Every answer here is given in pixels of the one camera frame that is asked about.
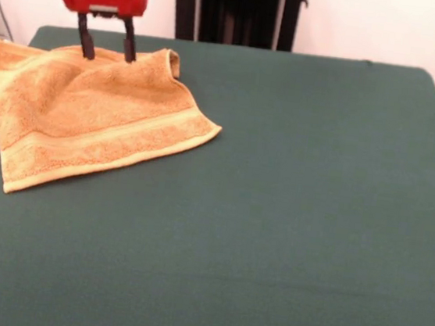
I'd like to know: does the yellow terry towel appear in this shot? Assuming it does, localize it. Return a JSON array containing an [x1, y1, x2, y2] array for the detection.
[[0, 29, 231, 217]]

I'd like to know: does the black robot stand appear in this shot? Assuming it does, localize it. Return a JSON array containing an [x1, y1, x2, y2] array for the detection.
[[163, 0, 311, 55]]

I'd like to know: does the dark green table cloth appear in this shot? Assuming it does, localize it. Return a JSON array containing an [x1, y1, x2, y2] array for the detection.
[[0, 19, 435, 326]]

